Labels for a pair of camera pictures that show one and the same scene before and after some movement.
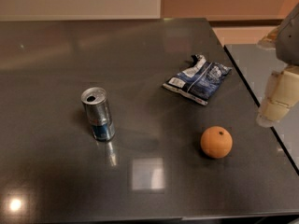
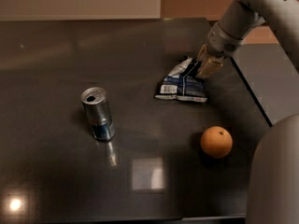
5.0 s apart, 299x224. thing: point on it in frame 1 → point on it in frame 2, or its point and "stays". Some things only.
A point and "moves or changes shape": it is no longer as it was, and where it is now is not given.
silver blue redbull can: [95, 102] stays
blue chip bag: [201, 80] moves or changes shape
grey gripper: [290, 42] → [221, 45]
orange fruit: [216, 142] stays
